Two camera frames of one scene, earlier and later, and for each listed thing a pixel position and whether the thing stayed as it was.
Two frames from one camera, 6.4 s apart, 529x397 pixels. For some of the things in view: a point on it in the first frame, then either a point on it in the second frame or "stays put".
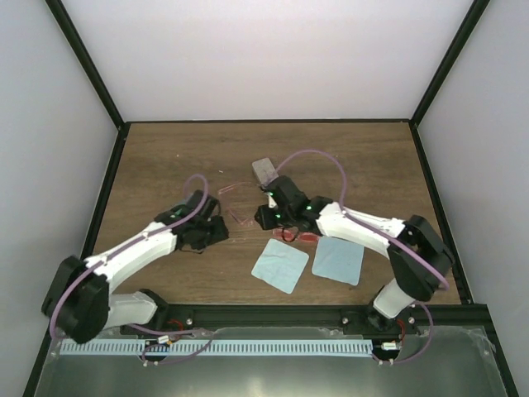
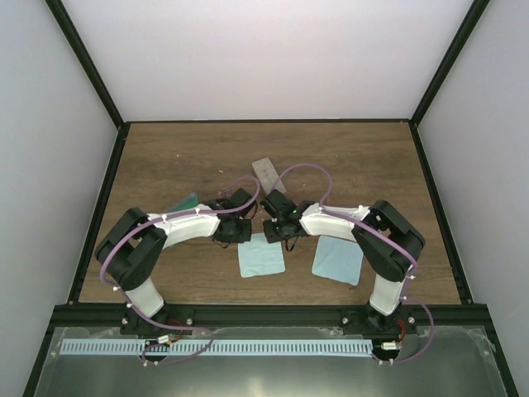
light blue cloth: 338,259 stays put
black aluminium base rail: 192,318 stays put
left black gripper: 221,232 to 245,236
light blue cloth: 280,265 to 258,256
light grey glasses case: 264,171 stays put
